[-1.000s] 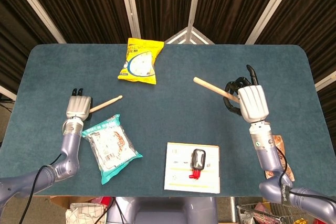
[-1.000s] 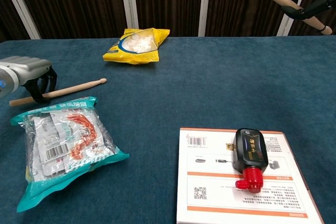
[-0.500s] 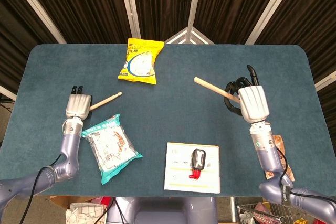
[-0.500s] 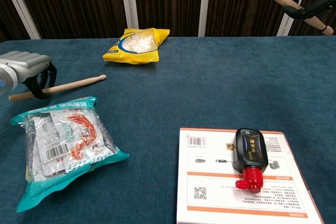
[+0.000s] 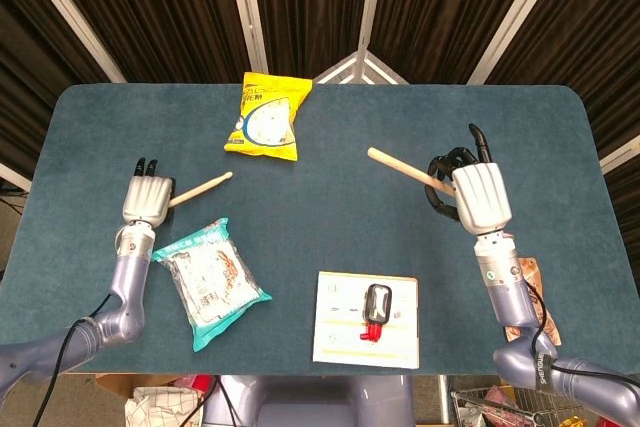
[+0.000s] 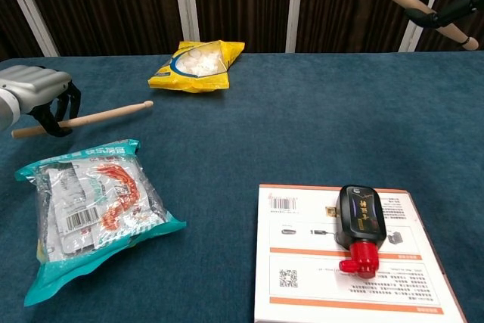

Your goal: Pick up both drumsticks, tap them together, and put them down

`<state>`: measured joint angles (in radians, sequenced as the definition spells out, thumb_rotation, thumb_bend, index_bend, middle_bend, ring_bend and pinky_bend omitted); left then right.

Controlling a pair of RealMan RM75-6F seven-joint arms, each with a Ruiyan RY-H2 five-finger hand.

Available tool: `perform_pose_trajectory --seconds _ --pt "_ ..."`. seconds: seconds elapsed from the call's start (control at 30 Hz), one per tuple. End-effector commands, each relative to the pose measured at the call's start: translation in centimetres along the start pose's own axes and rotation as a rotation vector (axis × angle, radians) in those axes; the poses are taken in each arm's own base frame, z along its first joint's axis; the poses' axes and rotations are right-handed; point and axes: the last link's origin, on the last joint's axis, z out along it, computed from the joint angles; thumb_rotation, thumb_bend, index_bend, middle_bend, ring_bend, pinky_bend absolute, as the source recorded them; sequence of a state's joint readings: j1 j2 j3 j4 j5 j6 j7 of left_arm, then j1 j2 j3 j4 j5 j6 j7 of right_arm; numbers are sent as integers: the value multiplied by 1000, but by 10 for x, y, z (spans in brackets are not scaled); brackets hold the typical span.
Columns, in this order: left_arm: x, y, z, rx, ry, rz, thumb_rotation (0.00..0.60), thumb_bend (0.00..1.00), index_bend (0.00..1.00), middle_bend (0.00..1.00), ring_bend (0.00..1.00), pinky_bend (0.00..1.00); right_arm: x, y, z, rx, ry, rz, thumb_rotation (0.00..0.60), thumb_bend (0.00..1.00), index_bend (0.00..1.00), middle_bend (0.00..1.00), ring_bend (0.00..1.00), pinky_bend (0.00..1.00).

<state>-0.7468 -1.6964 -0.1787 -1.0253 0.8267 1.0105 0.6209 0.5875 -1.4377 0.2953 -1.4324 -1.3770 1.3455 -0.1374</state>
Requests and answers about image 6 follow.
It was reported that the teal shrimp snack package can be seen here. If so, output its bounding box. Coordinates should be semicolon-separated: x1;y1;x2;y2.
14;138;188;308

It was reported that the black bottle red cap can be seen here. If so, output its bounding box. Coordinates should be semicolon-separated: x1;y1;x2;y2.
334;185;388;279

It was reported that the teal velvet table cloth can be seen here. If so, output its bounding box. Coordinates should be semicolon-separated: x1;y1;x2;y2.
0;49;484;323

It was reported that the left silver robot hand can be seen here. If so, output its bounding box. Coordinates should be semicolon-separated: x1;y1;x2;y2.
0;65;82;138

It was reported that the white orange product box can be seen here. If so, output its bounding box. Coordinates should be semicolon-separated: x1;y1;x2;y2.
253;183;469;323

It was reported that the yellow snack bag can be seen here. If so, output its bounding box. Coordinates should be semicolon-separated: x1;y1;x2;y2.
147;39;246;94

